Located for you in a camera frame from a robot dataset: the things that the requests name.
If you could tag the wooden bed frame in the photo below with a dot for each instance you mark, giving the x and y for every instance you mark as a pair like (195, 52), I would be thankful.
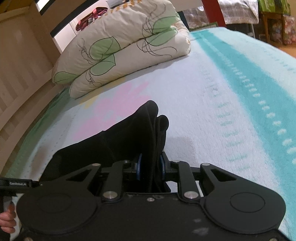
(28, 54)

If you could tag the folded leaf-pattern quilt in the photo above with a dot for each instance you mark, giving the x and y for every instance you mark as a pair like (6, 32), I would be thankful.
(128, 38)

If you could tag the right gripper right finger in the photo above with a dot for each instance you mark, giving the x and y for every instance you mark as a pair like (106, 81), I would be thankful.
(166, 167)

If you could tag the checked cloth on table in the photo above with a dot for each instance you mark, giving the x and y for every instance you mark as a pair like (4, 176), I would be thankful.
(240, 11)

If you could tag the person's left hand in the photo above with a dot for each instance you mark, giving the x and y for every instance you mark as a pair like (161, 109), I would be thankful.
(8, 219)

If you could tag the black pants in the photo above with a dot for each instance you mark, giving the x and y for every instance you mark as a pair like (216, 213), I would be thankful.
(143, 132)

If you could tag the red wooden post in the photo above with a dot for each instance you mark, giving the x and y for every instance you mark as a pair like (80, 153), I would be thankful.
(213, 12)

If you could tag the floral bed blanket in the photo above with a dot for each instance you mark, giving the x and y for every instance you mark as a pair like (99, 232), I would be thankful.
(230, 102)

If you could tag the green cloth pile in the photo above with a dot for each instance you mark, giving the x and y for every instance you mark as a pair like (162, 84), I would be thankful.
(274, 6)

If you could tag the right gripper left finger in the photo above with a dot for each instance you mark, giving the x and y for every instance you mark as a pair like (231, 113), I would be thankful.
(135, 169)

